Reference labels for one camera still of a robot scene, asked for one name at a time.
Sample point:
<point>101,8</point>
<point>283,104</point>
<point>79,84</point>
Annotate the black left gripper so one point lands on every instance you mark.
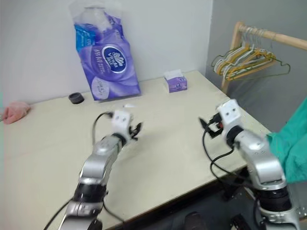
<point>133,131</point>

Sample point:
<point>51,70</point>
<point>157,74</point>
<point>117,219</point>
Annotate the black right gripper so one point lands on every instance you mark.
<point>214,125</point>

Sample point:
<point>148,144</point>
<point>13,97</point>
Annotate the green shorts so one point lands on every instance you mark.
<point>292,143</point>

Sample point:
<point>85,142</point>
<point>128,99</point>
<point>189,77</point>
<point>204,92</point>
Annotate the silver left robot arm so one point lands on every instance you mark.
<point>100,153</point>

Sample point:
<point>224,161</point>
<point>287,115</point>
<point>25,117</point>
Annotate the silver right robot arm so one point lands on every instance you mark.
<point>259,153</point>

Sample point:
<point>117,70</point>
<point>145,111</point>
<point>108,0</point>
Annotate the small purple tissue pack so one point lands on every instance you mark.
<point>176,82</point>

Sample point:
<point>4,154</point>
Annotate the black round cap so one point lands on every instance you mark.
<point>76,98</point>

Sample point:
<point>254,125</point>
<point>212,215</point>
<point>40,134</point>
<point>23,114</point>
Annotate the large purple tissue bag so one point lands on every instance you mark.
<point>108,62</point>

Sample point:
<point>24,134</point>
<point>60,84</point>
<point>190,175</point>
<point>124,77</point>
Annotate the wooden clothes rack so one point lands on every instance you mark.
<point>273,36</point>

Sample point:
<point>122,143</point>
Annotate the grey metal case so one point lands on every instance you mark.
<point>299,198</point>

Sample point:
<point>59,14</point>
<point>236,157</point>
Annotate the pink cloth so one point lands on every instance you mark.
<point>15,111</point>

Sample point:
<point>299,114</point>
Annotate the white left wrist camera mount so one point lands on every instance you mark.
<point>121,119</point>

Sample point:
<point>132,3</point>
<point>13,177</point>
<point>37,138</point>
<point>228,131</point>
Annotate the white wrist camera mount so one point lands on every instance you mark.
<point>121,119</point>
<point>230,112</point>

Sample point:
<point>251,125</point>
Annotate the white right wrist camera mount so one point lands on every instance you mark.
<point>230,112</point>

